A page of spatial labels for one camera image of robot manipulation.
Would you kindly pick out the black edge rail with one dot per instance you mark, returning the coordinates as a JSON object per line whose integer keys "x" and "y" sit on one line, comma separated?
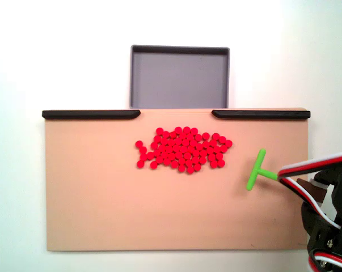
{"x": 91, "y": 114}
{"x": 261, "y": 114}

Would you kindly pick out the green T-shaped pusher tool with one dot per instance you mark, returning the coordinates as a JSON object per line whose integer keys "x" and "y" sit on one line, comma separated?
{"x": 257, "y": 170}

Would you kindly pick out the grey rectangular tray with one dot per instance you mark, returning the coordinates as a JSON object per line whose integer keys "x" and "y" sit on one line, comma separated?
{"x": 179, "y": 82}

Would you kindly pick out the red cylindrical granule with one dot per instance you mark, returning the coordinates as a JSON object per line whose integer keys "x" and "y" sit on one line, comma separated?
{"x": 228, "y": 143}
{"x": 222, "y": 139}
{"x": 150, "y": 155}
{"x": 153, "y": 164}
{"x": 178, "y": 130}
{"x": 159, "y": 131}
{"x": 206, "y": 135}
{"x": 181, "y": 168}
{"x": 140, "y": 163}
{"x": 139, "y": 144}
{"x": 214, "y": 163}
{"x": 143, "y": 149}
{"x": 221, "y": 163}
{"x": 174, "y": 163}
{"x": 186, "y": 130}
{"x": 190, "y": 170}
{"x": 154, "y": 145}
{"x": 143, "y": 156}
{"x": 194, "y": 131}
{"x": 215, "y": 136}
{"x": 156, "y": 138}
{"x": 197, "y": 167}

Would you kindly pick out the beige flat board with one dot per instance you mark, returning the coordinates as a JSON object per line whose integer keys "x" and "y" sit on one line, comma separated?
{"x": 131, "y": 204}

